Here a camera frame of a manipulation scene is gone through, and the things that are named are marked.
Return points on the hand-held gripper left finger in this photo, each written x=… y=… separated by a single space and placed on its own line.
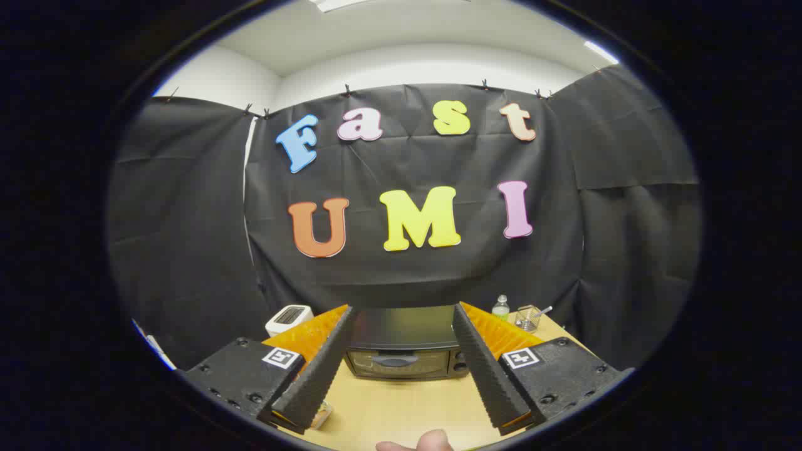
x=319 y=376

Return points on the white pop-up toaster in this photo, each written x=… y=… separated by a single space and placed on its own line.
x=288 y=316

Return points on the clear plastic water bottle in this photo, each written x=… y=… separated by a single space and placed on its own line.
x=500 y=308

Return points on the black toaster oven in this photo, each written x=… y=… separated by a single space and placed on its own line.
x=401 y=332

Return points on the ceiling light panel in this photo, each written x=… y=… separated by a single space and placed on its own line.
x=335 y=4

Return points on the metal spoon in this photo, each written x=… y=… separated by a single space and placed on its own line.
x=545 y=311

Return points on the white oblong dish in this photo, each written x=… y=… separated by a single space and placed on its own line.
x=326 y=421

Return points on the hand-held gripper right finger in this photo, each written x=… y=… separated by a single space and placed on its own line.
x=492 y=376

